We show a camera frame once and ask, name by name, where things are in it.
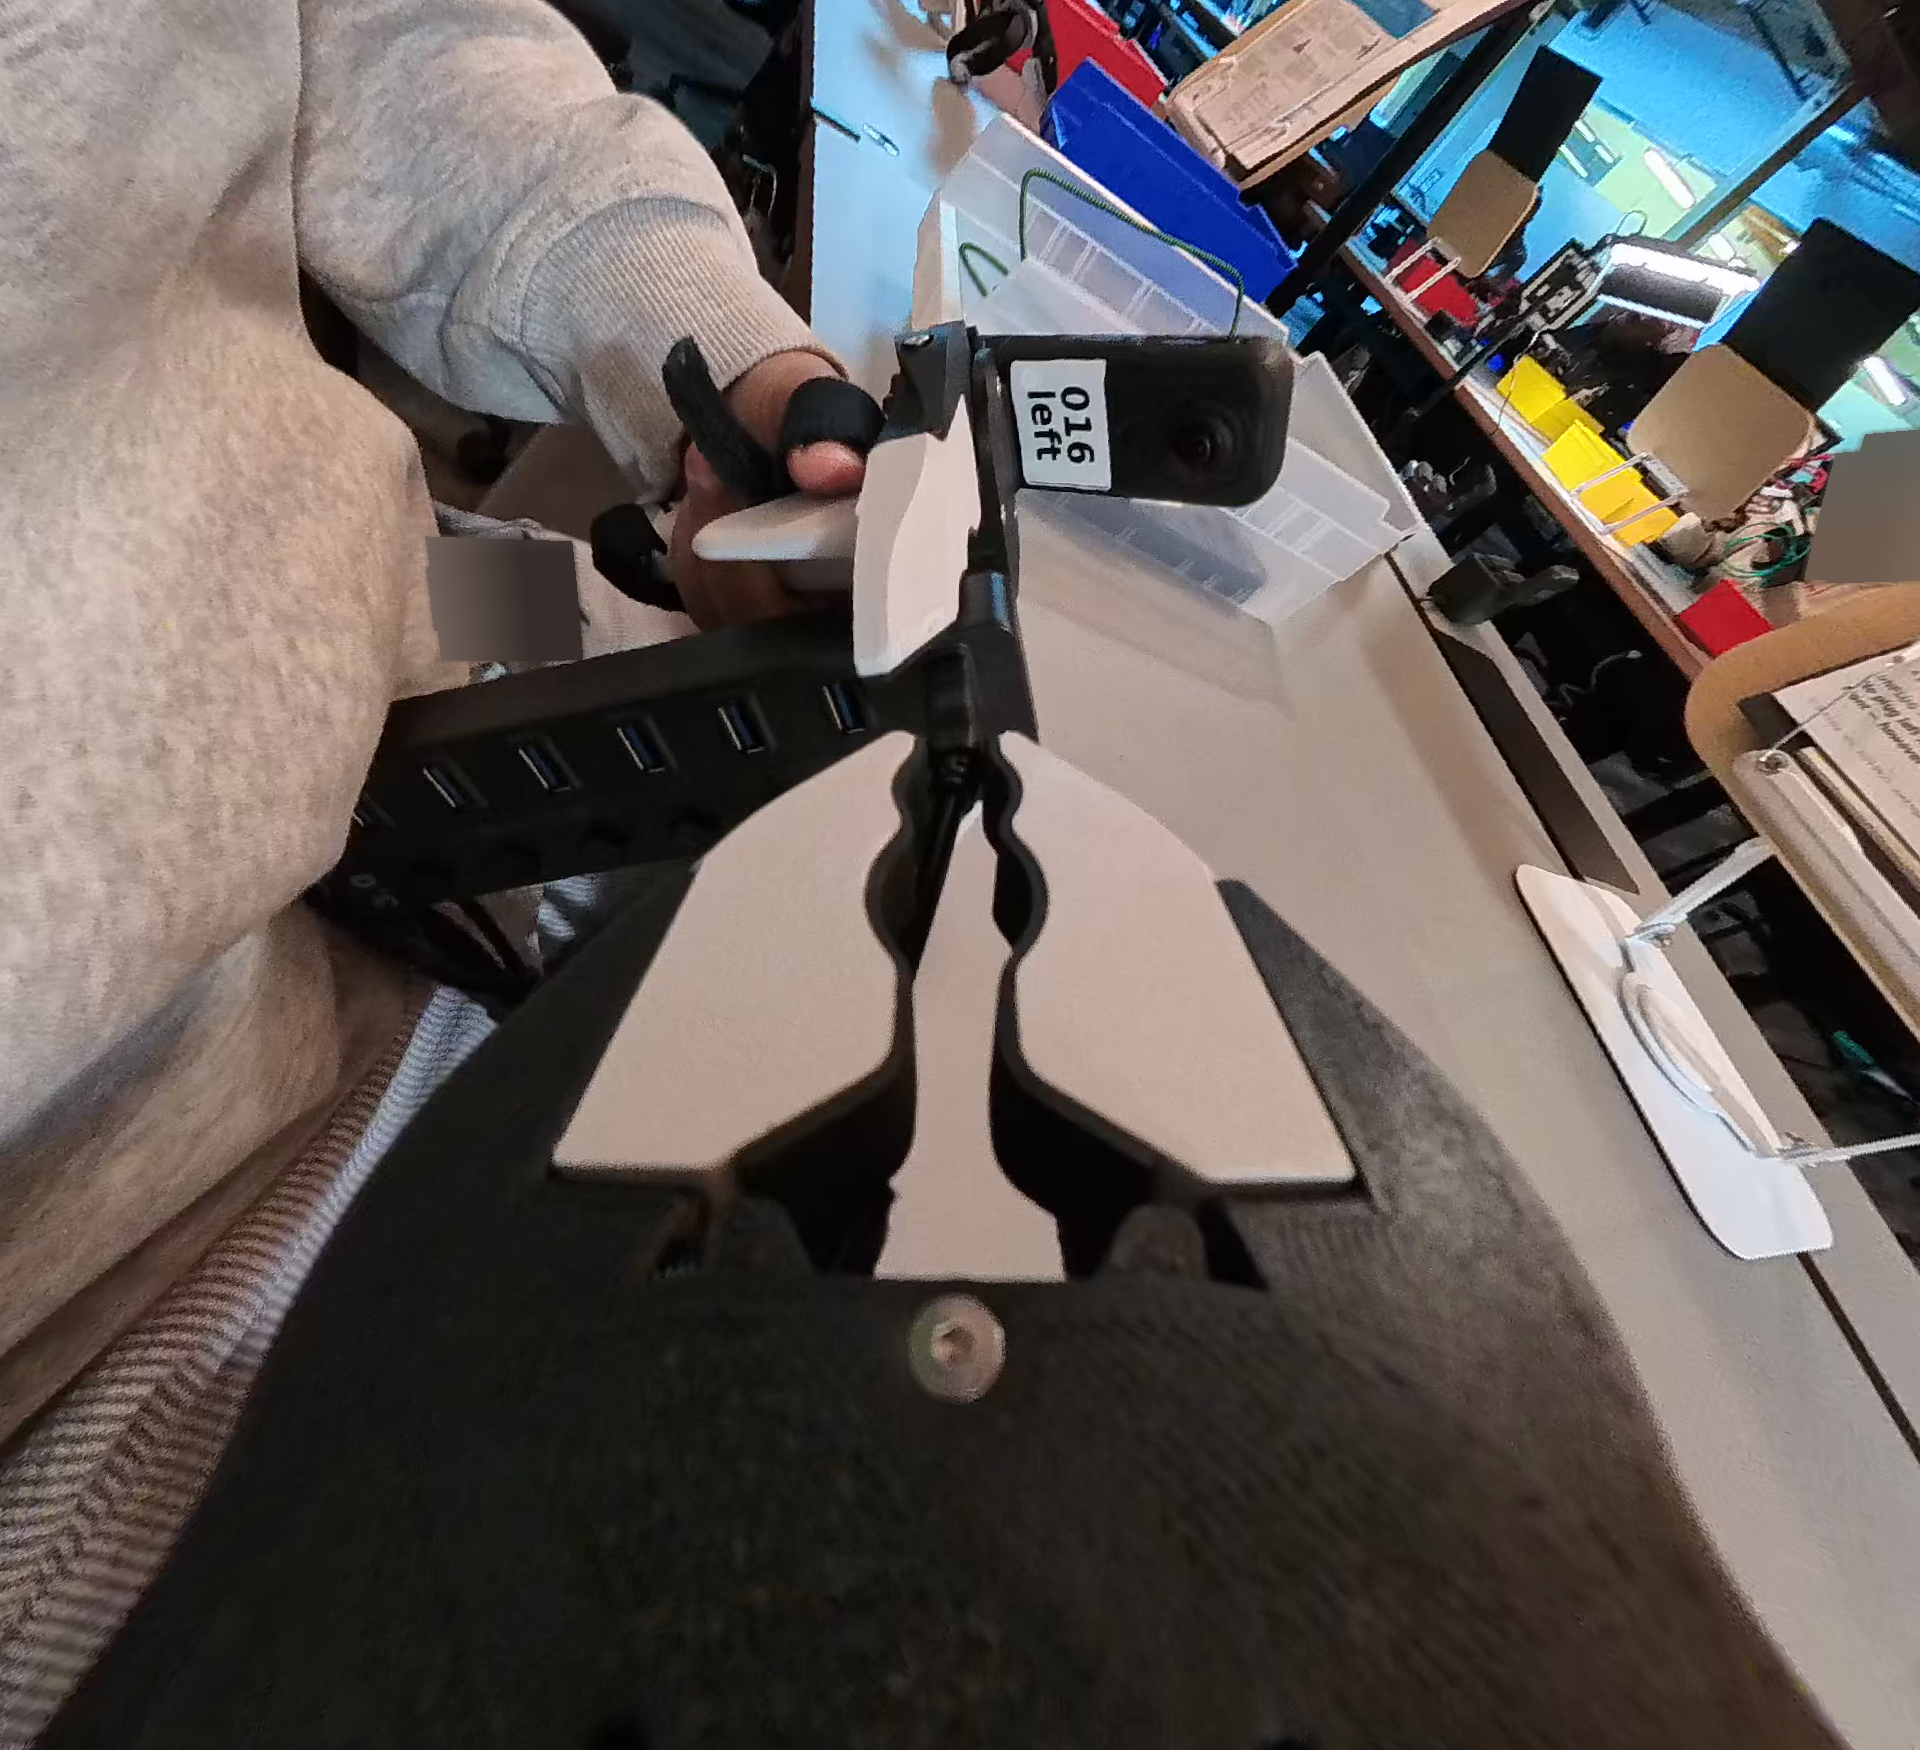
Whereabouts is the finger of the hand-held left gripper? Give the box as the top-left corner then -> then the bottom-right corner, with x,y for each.
848,403 -> 989,674

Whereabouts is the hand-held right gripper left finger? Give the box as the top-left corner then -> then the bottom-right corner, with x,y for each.
548,730 -> 920,1215

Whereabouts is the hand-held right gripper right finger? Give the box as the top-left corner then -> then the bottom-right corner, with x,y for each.
989,734 -> 1360,1199

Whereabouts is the black USB cable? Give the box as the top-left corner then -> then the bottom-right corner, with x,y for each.
899,662 -> 989,945

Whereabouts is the long black USB hub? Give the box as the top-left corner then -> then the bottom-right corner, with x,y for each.
306,610 -> 1043,911

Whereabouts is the person's left forearm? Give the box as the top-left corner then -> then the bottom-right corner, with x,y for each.
284,0 -> 848,507

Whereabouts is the white desk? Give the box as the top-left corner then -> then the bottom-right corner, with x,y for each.
479,0 -> 1920,1750

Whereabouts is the person's left hand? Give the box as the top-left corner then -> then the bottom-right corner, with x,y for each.
664,351 -> 874,635

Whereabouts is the clear plastic bin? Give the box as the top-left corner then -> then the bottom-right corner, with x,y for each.
915,115 -> 1426,627

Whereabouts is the blue plastic bin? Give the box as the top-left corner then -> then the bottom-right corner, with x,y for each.
1042,54 -> 1299,303

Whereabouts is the tan board on stand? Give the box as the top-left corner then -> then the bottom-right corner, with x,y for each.
1626,344 -> 1819,529
1425,153 -> 1543,281

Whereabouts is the brown cardboard sheet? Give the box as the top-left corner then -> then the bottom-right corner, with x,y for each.
1167,0 -> 1621,185

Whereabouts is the black monitor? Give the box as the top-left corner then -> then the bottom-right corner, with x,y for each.
1725,220 -> 1920,408
1491,47 -> 1604,185

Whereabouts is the white document stand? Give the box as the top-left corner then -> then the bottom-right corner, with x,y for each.
1514,842 -> 1920,1260

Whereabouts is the small red plastic bin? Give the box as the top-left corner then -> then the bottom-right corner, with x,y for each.
1677,574 -> 1772,657

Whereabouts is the tan document holder with paper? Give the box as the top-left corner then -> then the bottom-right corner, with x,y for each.
1684,586 -> 1920,1032

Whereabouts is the grey sweatshirt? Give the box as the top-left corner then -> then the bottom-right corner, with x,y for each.
0,0 -> 632,1452

